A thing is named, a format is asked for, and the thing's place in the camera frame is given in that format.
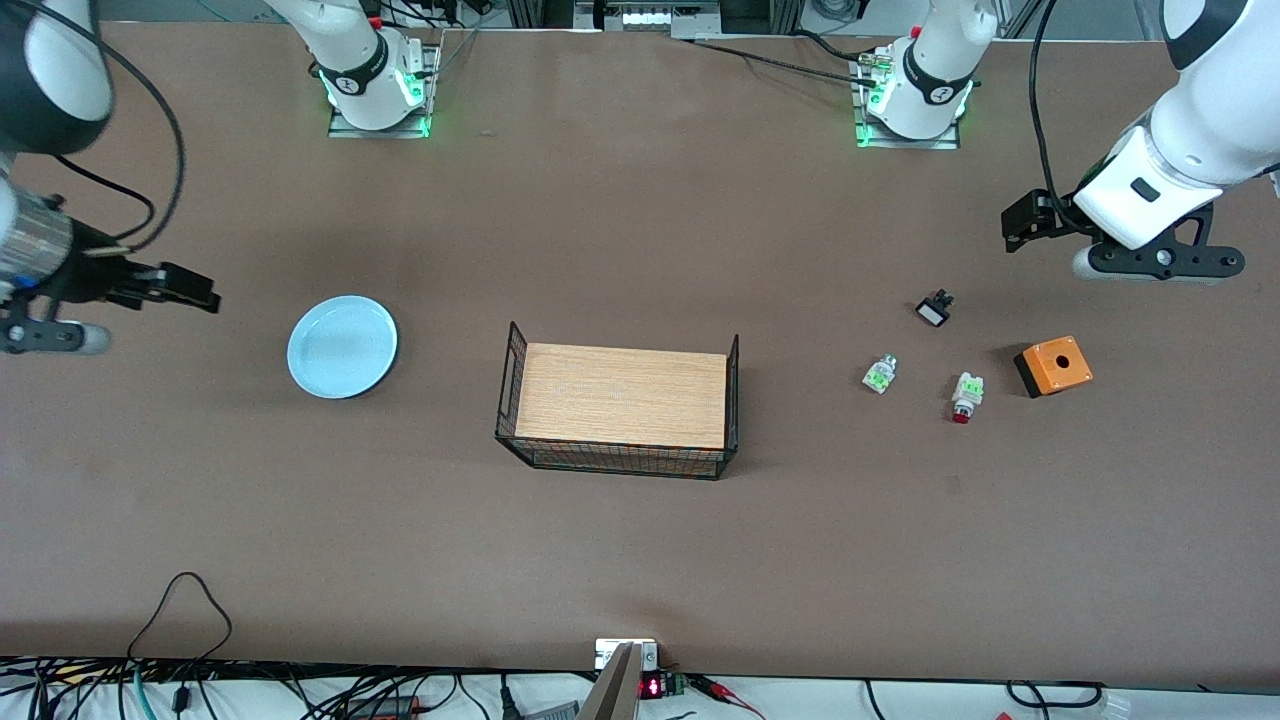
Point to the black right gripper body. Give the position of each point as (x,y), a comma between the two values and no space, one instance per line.
(93,273)

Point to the light blue round plate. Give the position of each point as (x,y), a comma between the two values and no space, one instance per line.
(340,350)

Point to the red push button switch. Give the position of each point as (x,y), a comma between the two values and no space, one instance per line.
(967,390)

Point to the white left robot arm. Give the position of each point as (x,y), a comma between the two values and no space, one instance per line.
(1200,120)

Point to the black square push button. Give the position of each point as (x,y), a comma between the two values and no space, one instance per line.
(933,311)

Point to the green white contact block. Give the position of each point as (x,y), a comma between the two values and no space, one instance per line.
(880,375)

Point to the black power adapter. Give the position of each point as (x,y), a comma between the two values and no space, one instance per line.
(385,708)

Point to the red digit display module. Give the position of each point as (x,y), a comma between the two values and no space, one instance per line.
(655,687)

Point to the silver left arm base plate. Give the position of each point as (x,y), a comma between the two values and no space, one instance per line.
(950,140)

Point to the orange button enclosure box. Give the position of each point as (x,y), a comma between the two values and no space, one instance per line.
(1058,368)

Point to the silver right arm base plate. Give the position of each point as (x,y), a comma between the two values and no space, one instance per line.
(345,132)

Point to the aluminium frame structure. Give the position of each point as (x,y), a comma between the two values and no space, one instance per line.
(530,12)

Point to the silver metal bracket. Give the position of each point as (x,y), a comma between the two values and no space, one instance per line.
(610,652)

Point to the grey metal camera bar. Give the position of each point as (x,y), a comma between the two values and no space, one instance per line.
(615,690)

